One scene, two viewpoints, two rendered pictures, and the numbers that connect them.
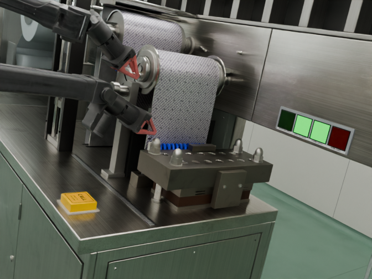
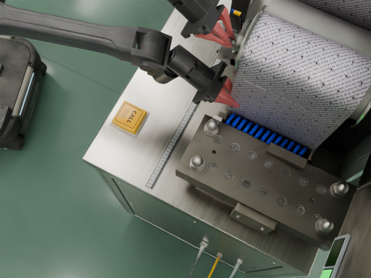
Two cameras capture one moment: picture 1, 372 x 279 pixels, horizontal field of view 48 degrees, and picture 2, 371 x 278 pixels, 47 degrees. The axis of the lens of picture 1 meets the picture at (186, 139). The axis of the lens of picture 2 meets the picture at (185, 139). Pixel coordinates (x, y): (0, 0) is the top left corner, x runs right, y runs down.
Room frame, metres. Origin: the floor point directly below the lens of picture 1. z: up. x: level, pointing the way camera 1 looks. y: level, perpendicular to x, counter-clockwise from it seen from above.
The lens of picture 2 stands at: (0.93, -0.21, 2.00)
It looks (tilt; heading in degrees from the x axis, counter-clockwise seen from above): 71 degrees down; 63
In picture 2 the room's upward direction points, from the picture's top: 3 degrees clockwise
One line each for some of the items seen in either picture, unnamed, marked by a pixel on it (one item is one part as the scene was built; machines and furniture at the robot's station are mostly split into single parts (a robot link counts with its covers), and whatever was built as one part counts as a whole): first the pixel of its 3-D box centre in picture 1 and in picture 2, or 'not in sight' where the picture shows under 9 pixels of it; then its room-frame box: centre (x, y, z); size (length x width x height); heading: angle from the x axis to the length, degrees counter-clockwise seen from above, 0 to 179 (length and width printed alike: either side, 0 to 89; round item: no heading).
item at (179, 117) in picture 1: (181, 120); (277, 116); (1.28, 0.03, 1.11); 0.23 x 0.01 x 0.18; 129
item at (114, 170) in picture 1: (119, 129); (228, 65); (1.25, 0.21, 1.05); 0.06 x 0.05 x 0.31; 129
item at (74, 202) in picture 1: (78, 201); (129, 117); (0.98, 0.24, 0.91); 0.07 x 0.07 x 0.02; 39
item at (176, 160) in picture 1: (176, 156); (197, 161); (1.08, 0.01, 1.05); 0.04 x 0.04 x 0.04
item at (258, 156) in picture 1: (258, 154); (326, 225); (1.28, -0.24, 1.05); 0.04 x 0.04 x 0.04
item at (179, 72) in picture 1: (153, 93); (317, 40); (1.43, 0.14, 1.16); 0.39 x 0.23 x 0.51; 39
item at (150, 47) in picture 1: (146, 69); (250, 40); (1.25, 0.16, 1.25); 0.15 x 0.01 x 0.15; 39
